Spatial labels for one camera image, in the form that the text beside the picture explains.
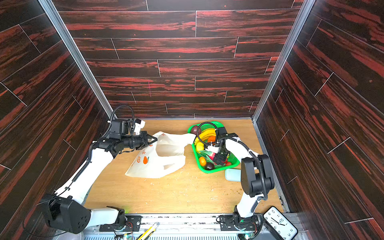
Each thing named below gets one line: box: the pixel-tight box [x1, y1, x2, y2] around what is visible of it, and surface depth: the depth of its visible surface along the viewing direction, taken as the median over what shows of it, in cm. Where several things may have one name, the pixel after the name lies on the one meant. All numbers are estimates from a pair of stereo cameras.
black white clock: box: [263, 206, 299, 240], surface depth 72 cm
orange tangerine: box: [208, 135, 216, 143], surface depth 102 cm
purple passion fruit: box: [191, 125, 201, 136], surface depth 101 cm
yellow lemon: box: [196, 141, 205, 154], surface depth 98 cm
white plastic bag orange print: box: [125, 131, 197, 179], surface depth 79 cm
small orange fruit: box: [199, 156, 207, 167], surface depth 92 cm
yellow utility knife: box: [137, 221, 160, 240], surface depth 72 cm
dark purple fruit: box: [205, 162, 214, 171], surface depth 91 cm
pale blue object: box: [224, 168, 242, 182], surface depth 88 cm
